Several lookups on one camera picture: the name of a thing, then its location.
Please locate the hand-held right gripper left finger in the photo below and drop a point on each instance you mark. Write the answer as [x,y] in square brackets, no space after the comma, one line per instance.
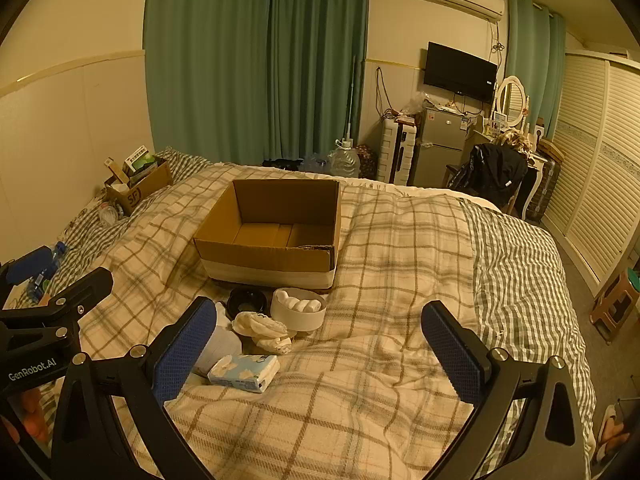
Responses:
[185,355]

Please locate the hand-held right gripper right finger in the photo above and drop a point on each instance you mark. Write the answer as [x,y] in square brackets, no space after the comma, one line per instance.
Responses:
[452,352]

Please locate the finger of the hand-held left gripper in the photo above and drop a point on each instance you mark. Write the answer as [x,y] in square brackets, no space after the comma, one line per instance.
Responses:
[85,285]
[30,262]

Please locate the pale blue tissue pack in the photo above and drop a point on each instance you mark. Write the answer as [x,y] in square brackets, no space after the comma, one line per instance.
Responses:
[245,372]

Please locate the white cloth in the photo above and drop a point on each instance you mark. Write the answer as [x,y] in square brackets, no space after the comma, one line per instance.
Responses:
[262,332]

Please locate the black bowl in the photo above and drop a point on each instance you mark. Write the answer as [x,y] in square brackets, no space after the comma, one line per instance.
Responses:
[247,302]

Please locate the round white box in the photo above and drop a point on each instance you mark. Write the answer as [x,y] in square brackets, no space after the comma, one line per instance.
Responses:
[297,312]

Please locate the large cardboard box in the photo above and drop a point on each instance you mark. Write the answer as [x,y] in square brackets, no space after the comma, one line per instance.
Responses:
[265,255]

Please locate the person's left hand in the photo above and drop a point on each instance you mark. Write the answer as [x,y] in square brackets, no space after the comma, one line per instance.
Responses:
[32,417]

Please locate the blue plastic bottle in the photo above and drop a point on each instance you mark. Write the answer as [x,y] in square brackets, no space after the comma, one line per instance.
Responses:
[59,252]

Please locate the clear glass jar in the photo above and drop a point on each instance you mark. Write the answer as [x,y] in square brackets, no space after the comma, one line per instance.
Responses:
[107,215]

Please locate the green checked bedsheet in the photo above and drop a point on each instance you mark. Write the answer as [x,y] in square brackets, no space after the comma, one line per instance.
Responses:
[520,285]

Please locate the small cardboard box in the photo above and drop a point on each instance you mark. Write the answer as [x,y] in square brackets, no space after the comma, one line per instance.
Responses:
[142,190]

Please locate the beige wooden item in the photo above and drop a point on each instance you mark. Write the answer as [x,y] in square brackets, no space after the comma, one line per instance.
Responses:
[116,170]

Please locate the green and white book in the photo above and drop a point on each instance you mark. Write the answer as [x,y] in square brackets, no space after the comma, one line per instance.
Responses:
[139,159]

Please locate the green checked pillow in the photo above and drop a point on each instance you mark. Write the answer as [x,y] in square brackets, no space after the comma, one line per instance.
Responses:
[175,159]

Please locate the brown plastic stool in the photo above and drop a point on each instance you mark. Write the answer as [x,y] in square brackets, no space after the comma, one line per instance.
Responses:
[612,305]

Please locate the pink slippers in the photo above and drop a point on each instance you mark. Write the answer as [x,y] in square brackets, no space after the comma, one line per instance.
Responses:
[612,432]

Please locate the black jacket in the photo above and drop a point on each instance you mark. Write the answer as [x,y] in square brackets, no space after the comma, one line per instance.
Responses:
[495,167]

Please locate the brown suitcase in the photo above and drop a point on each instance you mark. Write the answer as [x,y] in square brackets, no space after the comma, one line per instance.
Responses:
[545,185]

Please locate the grey refrigerator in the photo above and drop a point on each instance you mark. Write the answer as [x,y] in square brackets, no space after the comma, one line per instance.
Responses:
[440,145]

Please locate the white suitcase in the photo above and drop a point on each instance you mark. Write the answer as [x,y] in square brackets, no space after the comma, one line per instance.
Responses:
[390,152]

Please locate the red floral bag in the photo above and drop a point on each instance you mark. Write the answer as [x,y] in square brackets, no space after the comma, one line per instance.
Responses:
[366,160]

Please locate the black bag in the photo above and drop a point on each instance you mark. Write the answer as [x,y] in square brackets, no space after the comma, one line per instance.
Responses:
[282,163]

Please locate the large clear water jug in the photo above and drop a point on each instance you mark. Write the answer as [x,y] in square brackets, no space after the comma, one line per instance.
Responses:
[345,160]

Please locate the blond fluffy item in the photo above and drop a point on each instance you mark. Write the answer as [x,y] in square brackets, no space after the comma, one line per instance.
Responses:
[515,139]

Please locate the wooden hanger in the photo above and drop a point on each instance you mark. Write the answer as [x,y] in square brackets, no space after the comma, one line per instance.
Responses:
[550,150]

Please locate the clear plastic bottles pack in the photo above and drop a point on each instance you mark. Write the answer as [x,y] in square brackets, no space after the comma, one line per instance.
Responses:
[314,163]

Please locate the white louvred wardrobe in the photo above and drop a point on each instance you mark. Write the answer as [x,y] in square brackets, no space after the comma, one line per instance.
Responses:
[595,160]

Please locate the clear plastic bag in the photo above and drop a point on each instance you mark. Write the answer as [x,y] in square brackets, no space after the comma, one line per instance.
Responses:
[415,104]

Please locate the white oval mirror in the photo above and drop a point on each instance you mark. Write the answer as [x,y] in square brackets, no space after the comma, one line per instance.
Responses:
[511,100]

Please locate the white pole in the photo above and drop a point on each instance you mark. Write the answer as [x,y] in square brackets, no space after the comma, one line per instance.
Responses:
[351,105]

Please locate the narrow green curtain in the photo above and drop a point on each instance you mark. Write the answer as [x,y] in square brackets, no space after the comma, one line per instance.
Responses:
[535,60]

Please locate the black wall television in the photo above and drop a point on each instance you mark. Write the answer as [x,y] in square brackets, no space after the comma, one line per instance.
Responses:
[460,72]

